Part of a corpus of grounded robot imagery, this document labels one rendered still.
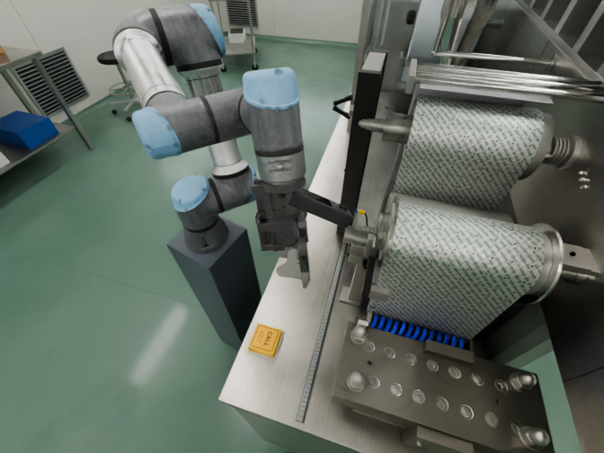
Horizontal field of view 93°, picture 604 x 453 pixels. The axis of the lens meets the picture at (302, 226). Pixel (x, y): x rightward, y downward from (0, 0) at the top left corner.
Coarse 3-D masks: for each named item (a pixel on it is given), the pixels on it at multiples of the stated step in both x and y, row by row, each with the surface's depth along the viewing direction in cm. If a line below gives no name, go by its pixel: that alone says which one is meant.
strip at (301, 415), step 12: (336, 264) 93; (336, 276) 90; (336, 288) 87; (324, 312) 82; (324, 324) 80; (324, 336) 77; (312, 360) 73; (312, 372) 71; (312, 384) 70; (300, 408) 66; (300, 420) 65
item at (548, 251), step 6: (390, 210) 55; (390, 216) 53; (390, 222) 51; (390, 228) 51; (546, 240) 48; (384, 246) 52; (546, 246) 47; (384, 252) 52; (546, 252) 46; (552, 252) 46; (378, 258) 57; (546, 258) 46; (552, 258) 46; (546, 264) 46; (546, 270) 46; (540, 276) 46; (546, 276) 46; (540, 282) 47; (534, 288) 48
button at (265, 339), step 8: (256, 328) 76; (264, 328) 76; (272, 328) 76; (256, 336) 75; (264, 336) 75; (272, 336) 75; (280, 336) 77; (256, 344) 74; (264, 344) 74; (272, 344) 74; (264, 352) 72; (272, 352) 72
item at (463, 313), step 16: (384, 272) 56; (400, 288) 58; (416, 288) 56; (432, 288) 55; (448, 288) 53; (384, 304) 64; (400, 304) 62; (416, 304) 60; (432, 304) 59; (448, 304) 57; (464, 304) 56; (480, 304) 54; (496, 304) 53; (400, 320) 67; (416, 320) 65; (432, 320) 63; (448, 320) 61; (464, 320) 60; (480, 320) 58; (464, 336) 64
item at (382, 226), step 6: (384, 216) 54; (378, 222) 56; (384, 222) 53; (378, 228) 53; (384, 228) 53; (378, 234) 53; (384, 234) 53; (378, 240) 54; (384, 240) 53; (378, 246) 55
